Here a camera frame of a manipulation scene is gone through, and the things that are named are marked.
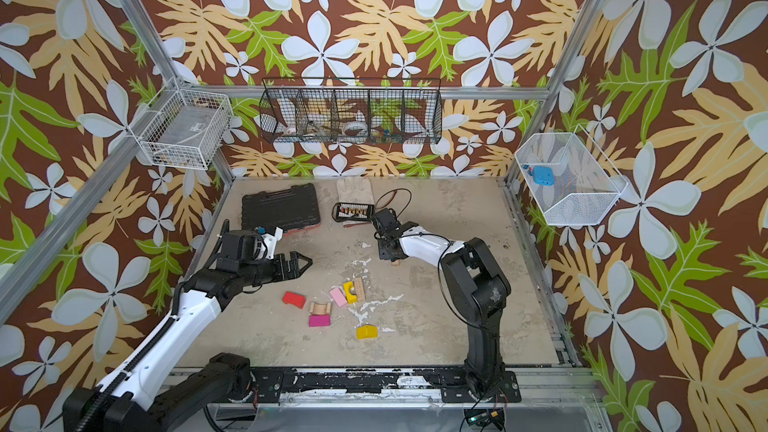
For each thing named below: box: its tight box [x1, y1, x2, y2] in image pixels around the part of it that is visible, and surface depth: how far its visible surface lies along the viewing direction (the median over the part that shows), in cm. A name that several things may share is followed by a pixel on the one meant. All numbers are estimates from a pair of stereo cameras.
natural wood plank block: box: [354, 277, 365, 302], surface depth 92 cm
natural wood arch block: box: [310, 302, 331, 315], surface depth 87 cm
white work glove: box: [336, 177, 375, 205], surface depth 117 cm
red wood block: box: [282, 291, 307, 309], surface depth 90 cm
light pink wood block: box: [330, 288, 347, 307], surface depth 90 cm
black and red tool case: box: [241, 183, 321, 234], surface depth 110 cm
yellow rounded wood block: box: [356, 325, 379, 340], surface depth 84 cm
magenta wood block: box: [309, 314, 331, 327], surface depth 87 cm
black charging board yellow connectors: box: [336, 202, 375, 221], surface depth 109 cm
